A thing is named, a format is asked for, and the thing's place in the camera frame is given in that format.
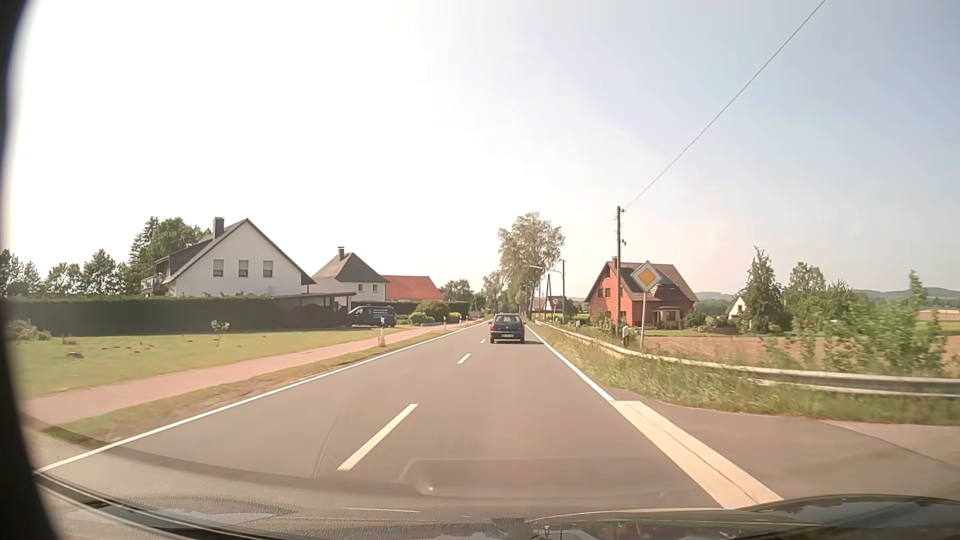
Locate tall leafy roadside tree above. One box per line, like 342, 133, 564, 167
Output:
497, 211, 566, 316

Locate round green bushes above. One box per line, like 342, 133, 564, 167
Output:
407, 299, 463, 326

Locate dark hatchback car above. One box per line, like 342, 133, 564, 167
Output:
489, 312, 527, 345

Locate red roofed building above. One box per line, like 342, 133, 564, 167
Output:
381, 274, 445, 303

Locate dark parked van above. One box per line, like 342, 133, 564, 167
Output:
347, 304, 399, 328

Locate small white house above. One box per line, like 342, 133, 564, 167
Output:
303, 246, 390, 303

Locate grey asphalt road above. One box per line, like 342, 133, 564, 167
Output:
33, 318, 960, 511

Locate wooden utility pole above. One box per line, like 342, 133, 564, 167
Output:
614, 205, 627, 331

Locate red brick house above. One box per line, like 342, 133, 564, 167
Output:
584, 257, 700, 330

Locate yellow diamond priority road sign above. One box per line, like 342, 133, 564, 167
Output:
630, 260, 664, 351

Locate brown bare field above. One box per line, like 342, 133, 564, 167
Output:
641, 333, 960, 378

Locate large white gabled house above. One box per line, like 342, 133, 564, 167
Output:
140, 217, 317, 299

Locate overgrown grass verge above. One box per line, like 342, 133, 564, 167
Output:
528, 322, 960, 427

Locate road markings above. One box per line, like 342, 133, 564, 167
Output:
36, 319, 784, 514

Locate conifer tree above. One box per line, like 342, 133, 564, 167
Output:
739, 246, 786, 334

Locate grass strip beside road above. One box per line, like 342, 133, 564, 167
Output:
41, 322, 481, 445

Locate reddish paved cycle path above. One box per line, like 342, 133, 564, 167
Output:
21, 321, 481, 430

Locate car's own bonnet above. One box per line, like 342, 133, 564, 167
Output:
33, 472, 960, 540

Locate long dark green hedge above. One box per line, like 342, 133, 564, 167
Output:
3, 295, 354, 338

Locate mown grass lawn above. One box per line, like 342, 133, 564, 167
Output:
10, 327, 410, 400

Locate row of trees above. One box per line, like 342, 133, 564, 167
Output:
0, 216, 213, 298

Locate green roadside bushes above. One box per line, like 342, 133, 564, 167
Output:
765, 270, 951, 378

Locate street lamp post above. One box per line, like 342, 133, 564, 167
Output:
527, 258, 567, 324

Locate overhead wires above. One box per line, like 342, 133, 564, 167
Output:
621, 0, 828, 213

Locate metal guard rail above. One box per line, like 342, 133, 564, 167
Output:
534, 319, 960, 399

